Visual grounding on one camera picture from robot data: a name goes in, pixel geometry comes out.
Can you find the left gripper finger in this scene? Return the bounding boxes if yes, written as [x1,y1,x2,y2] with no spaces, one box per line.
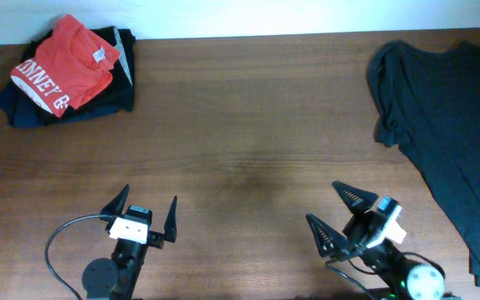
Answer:
[100,184,130,222]
[163,196,178,243]

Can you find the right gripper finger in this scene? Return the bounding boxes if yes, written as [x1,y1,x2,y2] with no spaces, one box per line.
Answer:
[306,213,349,261]
[332,181,378,214]

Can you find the dark green t-shirt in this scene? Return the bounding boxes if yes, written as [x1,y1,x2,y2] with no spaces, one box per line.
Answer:
[367,41,480,287]

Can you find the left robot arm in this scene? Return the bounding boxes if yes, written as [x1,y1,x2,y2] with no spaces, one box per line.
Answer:
[82,186,178,300]

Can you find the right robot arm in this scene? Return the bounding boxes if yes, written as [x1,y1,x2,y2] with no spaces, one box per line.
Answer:
[306,181,456,300]

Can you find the black folded shirt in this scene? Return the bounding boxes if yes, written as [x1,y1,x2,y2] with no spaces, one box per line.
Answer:
[19,26,137,126]

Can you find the navy folded shirt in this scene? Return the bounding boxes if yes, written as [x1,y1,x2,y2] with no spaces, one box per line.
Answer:
[0,82,119,128]

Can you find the red folded t-shirt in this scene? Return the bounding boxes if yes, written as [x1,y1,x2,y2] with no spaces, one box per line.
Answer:
[11,14,120,118]

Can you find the left black cable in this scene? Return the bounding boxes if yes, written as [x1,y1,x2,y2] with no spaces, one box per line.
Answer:
[43,213,116,300]

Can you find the black cable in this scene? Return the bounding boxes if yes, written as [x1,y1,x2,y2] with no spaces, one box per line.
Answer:
[43,213,116,300]
[325,252,448,300]

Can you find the right black cable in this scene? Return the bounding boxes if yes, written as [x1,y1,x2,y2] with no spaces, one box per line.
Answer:
[325,252,448,300]

